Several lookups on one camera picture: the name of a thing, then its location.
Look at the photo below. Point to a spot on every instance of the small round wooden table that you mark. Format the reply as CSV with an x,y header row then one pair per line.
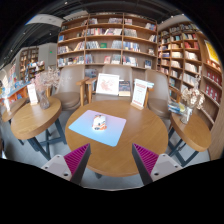
x,y
15,110

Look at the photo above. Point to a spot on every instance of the curved wooden bookshelf unit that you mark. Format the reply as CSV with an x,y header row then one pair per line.
x,y
190,63

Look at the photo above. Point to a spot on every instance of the stack of colourful books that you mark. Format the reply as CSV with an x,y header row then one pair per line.
x,y
175,108

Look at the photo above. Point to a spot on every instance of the white ceiling panel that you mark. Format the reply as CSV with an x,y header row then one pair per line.
x,y
45,20

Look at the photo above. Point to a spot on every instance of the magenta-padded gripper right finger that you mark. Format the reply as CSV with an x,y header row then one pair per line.
x,y
166,165

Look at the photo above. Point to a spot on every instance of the wide wooden bookshelf unit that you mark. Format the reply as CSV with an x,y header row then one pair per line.
x,y
106,40

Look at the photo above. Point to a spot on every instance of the white and orange computer mouse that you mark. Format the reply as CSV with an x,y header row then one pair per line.
x,y
99,122

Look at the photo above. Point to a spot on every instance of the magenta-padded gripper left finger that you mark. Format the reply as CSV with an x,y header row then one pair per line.
x,y
55,166

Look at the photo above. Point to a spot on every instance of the brown padded wooden armchair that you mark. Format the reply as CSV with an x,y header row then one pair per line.
x,y
160,100
121,71
68,96

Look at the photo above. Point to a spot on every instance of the glass vase with dried flowers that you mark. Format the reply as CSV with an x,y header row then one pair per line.
x,y
186,115

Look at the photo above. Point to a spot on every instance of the dark upright book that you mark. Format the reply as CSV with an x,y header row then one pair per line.
x,y
124,88

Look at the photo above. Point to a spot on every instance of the stack of light blue books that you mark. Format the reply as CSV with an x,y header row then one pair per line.
x,y
149,84

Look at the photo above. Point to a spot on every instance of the round wooden side table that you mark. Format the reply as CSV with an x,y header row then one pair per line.
x,y
35,116
193,133

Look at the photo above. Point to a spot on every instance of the white sign on wooden base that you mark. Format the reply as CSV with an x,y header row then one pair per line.
x,y
139,94

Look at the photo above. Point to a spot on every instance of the distant wooden bookshelf unit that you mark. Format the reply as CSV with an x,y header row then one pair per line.
x,y
31,61

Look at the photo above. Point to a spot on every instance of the white framed picture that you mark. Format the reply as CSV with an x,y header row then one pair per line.
x,y
107,84

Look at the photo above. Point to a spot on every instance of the orange book display table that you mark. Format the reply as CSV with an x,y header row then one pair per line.
x,y
15,91

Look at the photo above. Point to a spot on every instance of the glass vase with pink flowers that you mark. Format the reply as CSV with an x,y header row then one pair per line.
x,y
44,100

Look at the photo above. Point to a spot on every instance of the small white table sign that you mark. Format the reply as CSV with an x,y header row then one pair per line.
x,y
32,94

